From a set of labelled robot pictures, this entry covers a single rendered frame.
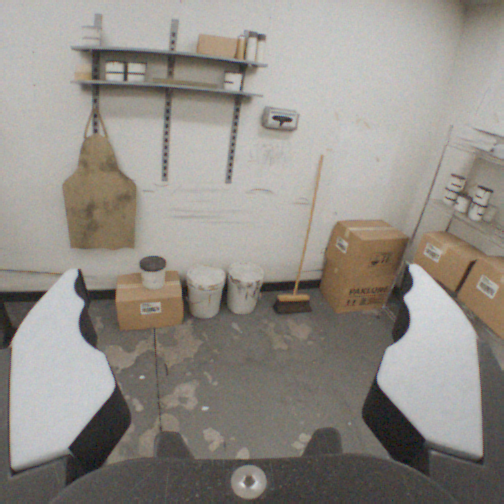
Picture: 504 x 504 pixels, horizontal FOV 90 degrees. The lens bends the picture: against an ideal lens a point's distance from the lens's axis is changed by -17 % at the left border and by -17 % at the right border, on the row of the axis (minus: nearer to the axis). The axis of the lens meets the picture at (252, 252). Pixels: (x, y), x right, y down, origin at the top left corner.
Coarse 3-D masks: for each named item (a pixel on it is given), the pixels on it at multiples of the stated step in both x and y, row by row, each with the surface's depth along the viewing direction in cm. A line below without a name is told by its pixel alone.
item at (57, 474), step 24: (0, 360) 7; (0, 384) 6; (0, 408) 5; (0, 432) 5; (0, 456) 4; (72, 456) 5; (0, 480) 4; (24, 480) 4; (48, 480) 4; (72, 480) 5
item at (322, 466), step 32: (160, 448) 5; (320, 448) 5; (96, 480) 4; (128, 480) 4; (160, 480) 4; (192, 480) 4; (224, 480) 4; (256, 480) 4; (288, 480) 4; (320, 480) 4; (352, 480) 4; (384, 480) 4; (416, 480) 4
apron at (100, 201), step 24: (96, 144) 183; (96, 168) 191; (72, 192) 192; (96, 192) 199; (120, 192) 204; (72, 216) 201; (96, 216) 208; (120, 216) 213; (72, 240) 211; (96, 240) 216; (120, 240) 222
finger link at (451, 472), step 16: (480, 352) 7; (480, 368) 6; (496, 368) 6; (480, 384) 6; (496, 384) 6; (496, 400) 6; (496, 416) 5; (496, 432) 5; (432, 448) 5; (496, 448) 5; (416, 464) 5; (432, 464) 5; (448, 464) 5; (464, 464) 4; (480, 464) 4; (496, 464) 4; (448, 480) 4; (464, 480) 4; (480, 480) 4; (496, 480) 4; (464, 496) 4; (480, 496) 4; (496, 496) 4
